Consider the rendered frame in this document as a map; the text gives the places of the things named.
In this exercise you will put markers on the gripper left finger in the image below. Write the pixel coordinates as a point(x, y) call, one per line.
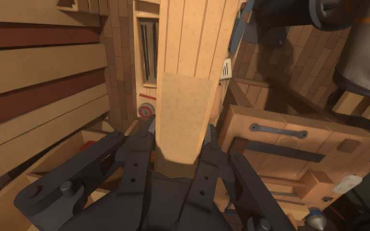
point(76, 179)

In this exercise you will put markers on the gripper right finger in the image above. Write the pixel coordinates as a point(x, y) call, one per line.
point(236, 186)

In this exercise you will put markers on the pine board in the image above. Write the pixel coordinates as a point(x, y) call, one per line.
point(185, 96)

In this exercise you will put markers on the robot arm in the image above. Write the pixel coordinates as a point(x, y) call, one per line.
point(364, 48)

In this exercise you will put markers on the red round object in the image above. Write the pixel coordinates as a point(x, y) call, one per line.
point(87, 145)

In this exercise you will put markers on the dark steel ruler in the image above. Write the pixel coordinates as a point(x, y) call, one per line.
point(287, 151)

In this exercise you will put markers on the open wooden crate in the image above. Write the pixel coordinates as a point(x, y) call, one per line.
point(18, 205)

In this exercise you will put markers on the grey flat wrench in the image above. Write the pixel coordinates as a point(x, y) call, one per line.
point(278, 131)

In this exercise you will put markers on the wooden mallet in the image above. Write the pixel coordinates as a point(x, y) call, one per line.
point(310, 186)

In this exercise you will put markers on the wooden workbench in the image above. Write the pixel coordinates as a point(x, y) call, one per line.
point(300, 147)

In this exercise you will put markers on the grey cone with blue band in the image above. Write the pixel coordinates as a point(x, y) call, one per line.
point(316, 219)

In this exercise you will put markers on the red round dial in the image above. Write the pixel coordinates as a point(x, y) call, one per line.
point(146, 111)

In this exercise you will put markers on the white rectangular block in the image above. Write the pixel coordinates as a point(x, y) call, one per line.
point(347, 183)

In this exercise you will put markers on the wooden lumber rack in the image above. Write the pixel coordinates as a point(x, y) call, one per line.
point(37, 73)

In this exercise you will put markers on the white sign with bars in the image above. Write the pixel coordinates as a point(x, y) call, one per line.
point(226, 69)

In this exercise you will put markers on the tan wooden block platform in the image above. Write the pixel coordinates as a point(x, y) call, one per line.
point(361, 109)

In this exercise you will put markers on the dark grey plate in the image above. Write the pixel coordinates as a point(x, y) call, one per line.
point(265, 35)

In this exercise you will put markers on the blue tool with orange patch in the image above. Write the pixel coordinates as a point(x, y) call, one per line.
point(238, 29)

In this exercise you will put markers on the cream wall tool cabinet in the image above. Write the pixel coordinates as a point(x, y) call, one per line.
point(146, 48)

